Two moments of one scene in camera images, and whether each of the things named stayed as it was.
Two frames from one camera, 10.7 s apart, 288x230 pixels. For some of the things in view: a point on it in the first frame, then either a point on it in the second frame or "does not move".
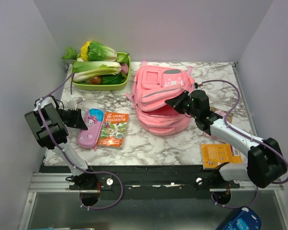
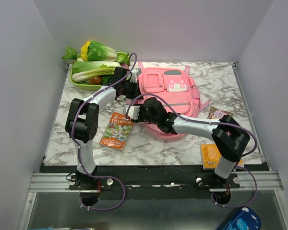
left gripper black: (77, 120) -> (137, 91)
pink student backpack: (153, 85) does not move
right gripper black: (175, 102) -> (139, 120)
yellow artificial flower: (83, 51) does not move
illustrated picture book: (222, 113) does not move
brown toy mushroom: (96, 80) does not move
